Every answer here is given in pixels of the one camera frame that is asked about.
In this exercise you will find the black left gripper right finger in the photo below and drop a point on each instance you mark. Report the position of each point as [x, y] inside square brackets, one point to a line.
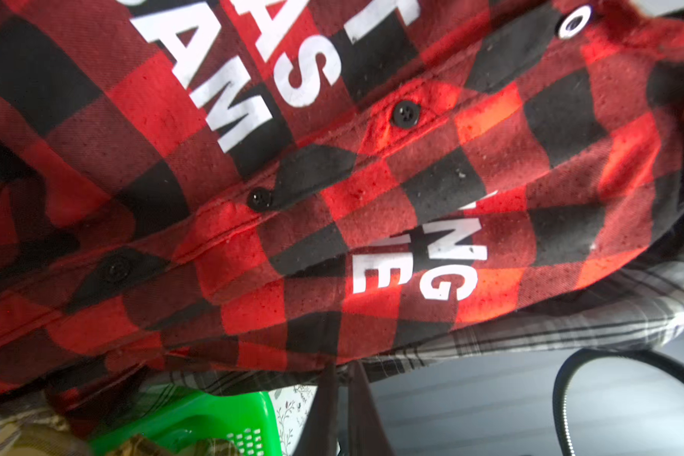
[367, 435]

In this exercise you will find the yellow plaid long-sleeve shirt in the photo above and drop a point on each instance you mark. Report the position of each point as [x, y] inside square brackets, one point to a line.
[41, 433]

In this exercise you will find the floral table mat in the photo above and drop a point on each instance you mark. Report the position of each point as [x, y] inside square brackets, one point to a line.
[292, 406]

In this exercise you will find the grey plaid long-sleeve shirt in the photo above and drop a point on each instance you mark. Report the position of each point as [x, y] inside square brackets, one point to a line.
[575, 325]

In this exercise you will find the green perforated plastic tray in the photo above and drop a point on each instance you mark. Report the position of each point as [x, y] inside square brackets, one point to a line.
[248, 421]

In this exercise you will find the red black plaid shirt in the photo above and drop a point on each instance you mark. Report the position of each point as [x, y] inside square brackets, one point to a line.
[281, 185]

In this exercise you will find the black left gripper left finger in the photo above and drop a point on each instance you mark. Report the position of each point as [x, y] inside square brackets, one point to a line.
[318, 437]

